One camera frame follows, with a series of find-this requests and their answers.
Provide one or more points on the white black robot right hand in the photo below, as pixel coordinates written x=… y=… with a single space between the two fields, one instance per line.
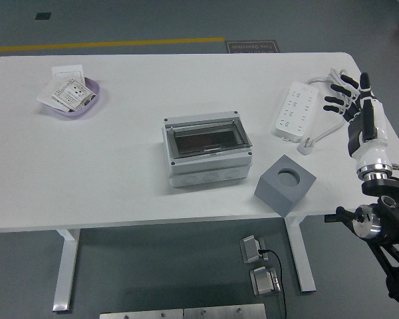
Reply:
x=372 y=153

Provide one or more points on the grey enclosure box with lid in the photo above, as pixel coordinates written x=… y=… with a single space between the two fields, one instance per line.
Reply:
x=206 y=169

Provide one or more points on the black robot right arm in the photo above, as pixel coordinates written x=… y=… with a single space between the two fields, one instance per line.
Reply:
x=392 y=192

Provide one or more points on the grey cube holder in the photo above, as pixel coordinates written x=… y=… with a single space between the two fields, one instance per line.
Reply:
x=272 y=196

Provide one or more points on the black table control panel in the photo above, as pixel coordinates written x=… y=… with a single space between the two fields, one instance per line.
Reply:
x=329 y=218

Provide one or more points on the white power strip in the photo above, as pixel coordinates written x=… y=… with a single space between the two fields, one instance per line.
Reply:
x=296 y=106

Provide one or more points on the white table leg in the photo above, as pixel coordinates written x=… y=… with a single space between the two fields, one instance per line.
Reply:
x=66 y=266
x=302 y=259

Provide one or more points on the grey metal foot pedal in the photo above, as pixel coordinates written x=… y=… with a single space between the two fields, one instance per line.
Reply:
x=251 y=249
x=264 y=282

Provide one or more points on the dark floor sign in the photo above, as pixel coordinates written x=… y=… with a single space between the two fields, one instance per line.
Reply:
x=252 y=47

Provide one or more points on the grey metal plate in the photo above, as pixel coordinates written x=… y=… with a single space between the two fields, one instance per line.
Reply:
x=222 y=312
x=139 y=314

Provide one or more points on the white printed socket package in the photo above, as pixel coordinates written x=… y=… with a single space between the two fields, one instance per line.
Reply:
x=71 y=93

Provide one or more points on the plain white packet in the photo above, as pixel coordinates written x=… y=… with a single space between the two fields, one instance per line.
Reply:
x=46 y=94

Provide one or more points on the black square floor cover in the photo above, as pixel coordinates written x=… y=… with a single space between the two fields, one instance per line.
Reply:
x=42 y=16

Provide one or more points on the white switch plate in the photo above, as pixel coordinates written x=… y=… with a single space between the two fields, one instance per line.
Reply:
x=66 y=71

